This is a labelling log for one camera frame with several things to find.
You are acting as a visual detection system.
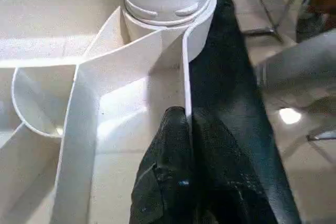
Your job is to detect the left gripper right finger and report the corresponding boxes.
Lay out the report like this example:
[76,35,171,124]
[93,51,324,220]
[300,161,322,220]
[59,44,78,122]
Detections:
[191,109,279,224]

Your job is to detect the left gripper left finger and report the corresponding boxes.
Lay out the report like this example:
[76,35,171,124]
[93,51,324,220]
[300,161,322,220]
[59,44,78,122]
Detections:
[129,106,198,224]

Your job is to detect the white plastic table top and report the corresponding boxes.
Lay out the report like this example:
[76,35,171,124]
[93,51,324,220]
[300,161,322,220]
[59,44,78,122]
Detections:
[0,0,219,224]

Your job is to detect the black work mat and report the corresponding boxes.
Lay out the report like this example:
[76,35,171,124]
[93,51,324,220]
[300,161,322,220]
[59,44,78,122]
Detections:
[0,0,303,224]

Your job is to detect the grey metal bar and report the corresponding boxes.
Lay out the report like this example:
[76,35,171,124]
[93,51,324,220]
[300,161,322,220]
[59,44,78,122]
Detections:
[306,129,336,143]

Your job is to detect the metal chair frame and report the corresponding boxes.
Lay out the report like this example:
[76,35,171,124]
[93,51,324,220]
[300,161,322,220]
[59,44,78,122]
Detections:
[223,0,311,40]

